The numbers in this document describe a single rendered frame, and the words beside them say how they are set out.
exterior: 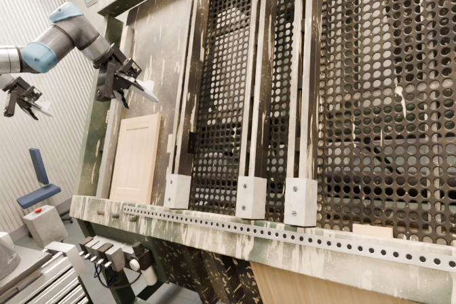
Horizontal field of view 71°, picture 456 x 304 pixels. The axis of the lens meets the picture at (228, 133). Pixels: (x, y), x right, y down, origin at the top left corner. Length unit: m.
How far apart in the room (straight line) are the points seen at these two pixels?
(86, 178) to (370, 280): 1.55
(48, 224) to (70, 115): 3.43
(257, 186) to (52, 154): 4.22
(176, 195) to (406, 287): 0.77
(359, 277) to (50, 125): 4.59
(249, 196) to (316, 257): 0.25
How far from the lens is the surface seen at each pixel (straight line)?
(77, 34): 0.97
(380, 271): 0.85
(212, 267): 1.73
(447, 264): 0.81
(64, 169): 5.06
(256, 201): 0.99
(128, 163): 1.62
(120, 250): 1.51
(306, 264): 0.92
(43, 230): 1.86
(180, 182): 1.24
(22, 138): 4.86
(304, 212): 0.89
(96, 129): 2.01
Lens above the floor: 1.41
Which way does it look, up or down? 14 degrees down
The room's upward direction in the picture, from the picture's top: 18 degrees counter-clockwise
